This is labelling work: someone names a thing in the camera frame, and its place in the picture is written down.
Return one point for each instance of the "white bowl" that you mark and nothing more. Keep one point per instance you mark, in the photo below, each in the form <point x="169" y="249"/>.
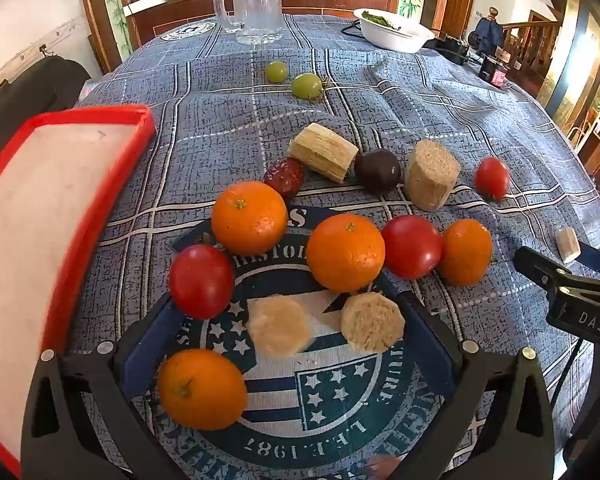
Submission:
<point x="392" y="35"/>

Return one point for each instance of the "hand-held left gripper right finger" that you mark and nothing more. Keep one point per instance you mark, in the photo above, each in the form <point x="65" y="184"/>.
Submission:
<point x="435" y="350"/>

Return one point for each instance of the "wooden stair railing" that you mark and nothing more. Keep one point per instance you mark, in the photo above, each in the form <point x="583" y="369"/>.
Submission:
<point x="530" y="45"/>

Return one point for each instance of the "wooden counter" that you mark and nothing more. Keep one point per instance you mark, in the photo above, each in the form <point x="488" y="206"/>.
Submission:
<point x="180" y="10"/>

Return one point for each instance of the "red tomato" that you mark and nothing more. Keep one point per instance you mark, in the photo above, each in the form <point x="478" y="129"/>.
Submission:
<point x="492" y="177"/>
<point x="411" y="246"/>
<point x="201" y="281"/>

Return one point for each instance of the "tan round cake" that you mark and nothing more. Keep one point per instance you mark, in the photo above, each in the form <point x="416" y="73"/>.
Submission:
<point x="372" y="321"/>

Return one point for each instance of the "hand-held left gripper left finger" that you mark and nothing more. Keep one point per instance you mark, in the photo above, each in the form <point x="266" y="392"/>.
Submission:
<point x="135" y="360"/>

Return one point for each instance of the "green grape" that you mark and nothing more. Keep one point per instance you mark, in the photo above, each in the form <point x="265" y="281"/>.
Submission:
<point x="276" y="71"/>
<point x="306" y="85"/>

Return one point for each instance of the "green leafy vegetable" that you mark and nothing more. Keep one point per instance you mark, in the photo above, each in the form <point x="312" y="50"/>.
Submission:
<point x="377" y="20"/>

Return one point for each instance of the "dark jar with red label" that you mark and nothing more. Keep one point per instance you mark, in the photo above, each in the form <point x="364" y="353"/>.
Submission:
<point x="495" y="71"/>

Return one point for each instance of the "red date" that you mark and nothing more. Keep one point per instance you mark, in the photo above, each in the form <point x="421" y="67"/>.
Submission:
<point x="285" y="176"/>

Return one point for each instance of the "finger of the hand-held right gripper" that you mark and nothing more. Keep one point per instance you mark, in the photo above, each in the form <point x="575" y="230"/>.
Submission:
<point x="592" y="256"/>
<point x="535" y="262"/>

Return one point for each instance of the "orange mandarin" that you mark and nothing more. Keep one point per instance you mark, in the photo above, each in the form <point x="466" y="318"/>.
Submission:
<point x="249" y="217"/>
<point x="346" y="252"/>
<point x="201" y="390"/>
<point x="465" y="252"/>

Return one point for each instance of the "dark plum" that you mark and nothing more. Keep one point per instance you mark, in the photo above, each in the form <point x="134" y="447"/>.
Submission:
<point x="377" y="171"/>

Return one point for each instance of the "clear glass mug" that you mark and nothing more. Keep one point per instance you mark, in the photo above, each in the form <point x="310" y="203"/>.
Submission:
<point x="252" y="0"/>

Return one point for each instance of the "blue jacket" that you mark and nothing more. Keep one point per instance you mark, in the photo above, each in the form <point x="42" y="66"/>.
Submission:
<point x="490" y="30"/>

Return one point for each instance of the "black power adapter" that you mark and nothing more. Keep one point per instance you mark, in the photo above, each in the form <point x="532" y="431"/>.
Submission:
<point x="452" y="49"/>

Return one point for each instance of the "red rimmed white tray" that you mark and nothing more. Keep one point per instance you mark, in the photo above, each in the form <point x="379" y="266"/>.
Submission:
<point x="30" y="210"/>

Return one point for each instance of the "blue printed tablecloth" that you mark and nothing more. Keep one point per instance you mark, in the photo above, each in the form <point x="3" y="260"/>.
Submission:
<point x="230" y="110"/>

